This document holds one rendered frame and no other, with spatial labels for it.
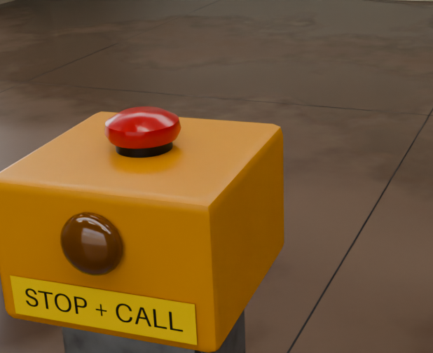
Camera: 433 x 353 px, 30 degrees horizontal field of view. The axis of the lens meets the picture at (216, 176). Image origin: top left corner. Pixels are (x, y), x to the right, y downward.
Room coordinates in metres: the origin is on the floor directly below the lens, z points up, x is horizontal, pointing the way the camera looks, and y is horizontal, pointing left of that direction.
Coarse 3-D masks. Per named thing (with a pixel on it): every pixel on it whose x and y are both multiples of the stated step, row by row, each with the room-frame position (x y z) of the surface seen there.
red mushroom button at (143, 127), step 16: (128, 112) 0.39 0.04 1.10; (144, 112) 0.39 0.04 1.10; (160, 112) 0.39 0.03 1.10; (112, 128) 0.38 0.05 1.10; (128, 128) 0.38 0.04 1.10; (144, 128) 0.38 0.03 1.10; (160, 128) 0.38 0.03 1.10; (176, 128) 0.39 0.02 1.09; (128, 144) 0.38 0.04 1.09; (144, 144) 0.37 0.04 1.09; (160, 144) 0.38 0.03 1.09
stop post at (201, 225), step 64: (192, 128) 0.42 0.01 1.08; (256, 128) 0.42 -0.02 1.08; (0, 192) 0.36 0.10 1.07; (64, 192) 0.34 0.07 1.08; (128, 192) 0.34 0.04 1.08; (192, 192) 0.33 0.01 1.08; (256, 192) 0.38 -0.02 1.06; (0, 256) 0.36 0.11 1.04; (64, 256) 0.34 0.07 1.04; (128, 256) 0.33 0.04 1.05; (192, 256) 0.32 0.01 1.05; (256, 256) 0.37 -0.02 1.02; (64, 320) 0.34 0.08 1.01; (128, 320) 0.33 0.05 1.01; (192, 320) 0.32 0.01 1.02
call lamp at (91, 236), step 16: (64, 224) 0.34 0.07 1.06; (80, 224) 0.33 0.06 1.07; (96, 224) 0.33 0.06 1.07; (112, 224) 0.33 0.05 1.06; (64, 240) 0.33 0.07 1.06; (80, 240) 0.33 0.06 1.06; (96, 240) 0.33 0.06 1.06; (112, 240) 0.33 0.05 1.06; (80, 256) 0.33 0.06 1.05; (96, 256) 0.33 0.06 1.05; (112, 256) 0.33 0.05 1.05; (96, 272) 0.33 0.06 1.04
